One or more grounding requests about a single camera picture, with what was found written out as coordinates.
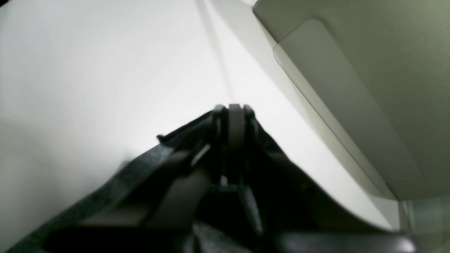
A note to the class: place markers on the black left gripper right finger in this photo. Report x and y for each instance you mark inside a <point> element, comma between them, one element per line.
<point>297,215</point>

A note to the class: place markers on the grey t-shirt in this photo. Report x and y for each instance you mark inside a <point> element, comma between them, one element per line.
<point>120,183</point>

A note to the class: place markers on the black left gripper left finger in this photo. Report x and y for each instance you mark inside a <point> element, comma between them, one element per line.
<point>187,204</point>

